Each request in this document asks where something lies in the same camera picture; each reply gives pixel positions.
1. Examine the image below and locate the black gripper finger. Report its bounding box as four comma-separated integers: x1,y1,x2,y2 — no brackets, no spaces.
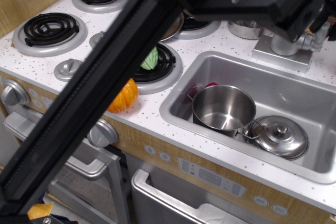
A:
312,5,331,33

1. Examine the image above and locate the silver oven knob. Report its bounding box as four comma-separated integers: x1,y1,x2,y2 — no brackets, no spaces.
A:
1,79,30,106
87,119,119,148

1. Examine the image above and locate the middle silver stovetop knob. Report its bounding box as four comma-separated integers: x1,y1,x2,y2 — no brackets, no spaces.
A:
89,31,105,49

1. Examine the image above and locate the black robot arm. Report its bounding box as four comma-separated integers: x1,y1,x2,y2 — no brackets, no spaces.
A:
1,0,324,223

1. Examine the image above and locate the silver stovetop knob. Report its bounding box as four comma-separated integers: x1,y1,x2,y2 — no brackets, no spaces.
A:
54,58,83,82
89,31,105,49

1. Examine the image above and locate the silver oven door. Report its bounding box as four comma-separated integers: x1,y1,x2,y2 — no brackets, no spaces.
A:
4,111,131,224

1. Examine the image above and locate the left silver oven knob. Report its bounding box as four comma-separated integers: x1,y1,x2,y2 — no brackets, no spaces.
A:
1,79,30,106

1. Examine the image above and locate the right silver oven knob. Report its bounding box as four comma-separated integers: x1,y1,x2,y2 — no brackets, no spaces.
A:
87,119,119,148

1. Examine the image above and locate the steel pot in sink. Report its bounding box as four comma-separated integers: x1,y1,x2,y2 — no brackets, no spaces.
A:
192,84,257,140

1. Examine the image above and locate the silver dishwasher door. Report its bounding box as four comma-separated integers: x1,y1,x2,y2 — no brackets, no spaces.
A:
131,169,268,223

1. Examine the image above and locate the orange toy pumpkin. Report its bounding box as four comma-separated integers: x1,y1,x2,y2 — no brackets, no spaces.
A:
107,78,139,113

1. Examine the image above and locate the green toy bitter gourd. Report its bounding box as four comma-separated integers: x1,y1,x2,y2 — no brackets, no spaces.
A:
140,47,159,70

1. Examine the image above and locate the steel lid in sink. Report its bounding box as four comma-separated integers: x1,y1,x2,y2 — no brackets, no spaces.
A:
248,115,309,160

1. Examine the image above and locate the steel saucepan with handle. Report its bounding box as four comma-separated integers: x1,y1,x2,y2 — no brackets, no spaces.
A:
228,20,265,39

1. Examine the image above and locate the front left black burner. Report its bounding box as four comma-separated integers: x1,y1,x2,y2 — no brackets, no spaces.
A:
12,13,88,57

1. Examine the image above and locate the pink toy in sink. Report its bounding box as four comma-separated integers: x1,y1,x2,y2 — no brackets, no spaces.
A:
185,82,217,104

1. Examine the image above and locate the front silver stovetop knob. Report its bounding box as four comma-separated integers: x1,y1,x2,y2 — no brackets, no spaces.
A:
54,58,83,82

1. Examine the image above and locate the steel lid on stove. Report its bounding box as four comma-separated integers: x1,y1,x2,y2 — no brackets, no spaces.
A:
160,12,184,41

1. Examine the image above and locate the silver toy faucet with lever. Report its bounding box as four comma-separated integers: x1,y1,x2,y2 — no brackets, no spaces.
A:
252,22,330,73

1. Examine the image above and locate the grey toy sink basin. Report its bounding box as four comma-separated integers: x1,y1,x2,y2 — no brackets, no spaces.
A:
159,50,336,185

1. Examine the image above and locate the back right black burner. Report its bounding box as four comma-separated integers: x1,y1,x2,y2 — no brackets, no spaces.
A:
173,12,221,40

